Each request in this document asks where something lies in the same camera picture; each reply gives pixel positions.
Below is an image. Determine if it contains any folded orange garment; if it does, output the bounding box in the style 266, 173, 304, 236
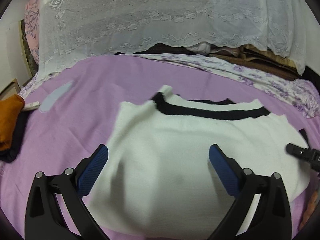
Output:
0, 94, 25, 151

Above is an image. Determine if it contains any framed picture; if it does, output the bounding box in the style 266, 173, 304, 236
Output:
19, 20, 39, 77

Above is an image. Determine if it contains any pink floral pillow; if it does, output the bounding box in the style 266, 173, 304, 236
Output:
24, 0, 40, 64

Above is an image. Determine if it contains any purple bed sheet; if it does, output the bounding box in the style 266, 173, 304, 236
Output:
1, 56, 319, 234

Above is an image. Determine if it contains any right human hand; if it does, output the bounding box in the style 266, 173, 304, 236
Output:
298, 191, 318, 230

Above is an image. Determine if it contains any white lace cover cloth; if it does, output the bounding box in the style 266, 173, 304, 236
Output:
39, 0, 306, 77

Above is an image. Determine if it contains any white black-striped knit sweater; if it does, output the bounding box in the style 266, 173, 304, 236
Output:
87, 86, 310, 239

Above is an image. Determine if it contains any brown striped blanket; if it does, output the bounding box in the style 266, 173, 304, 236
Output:
209, 44, 300, 81

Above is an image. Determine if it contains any purple floral white quilt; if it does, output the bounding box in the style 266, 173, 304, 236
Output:
130, 53, 319, 118

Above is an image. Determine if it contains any small white paper box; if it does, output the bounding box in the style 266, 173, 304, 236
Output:
22, 101, 41, 111

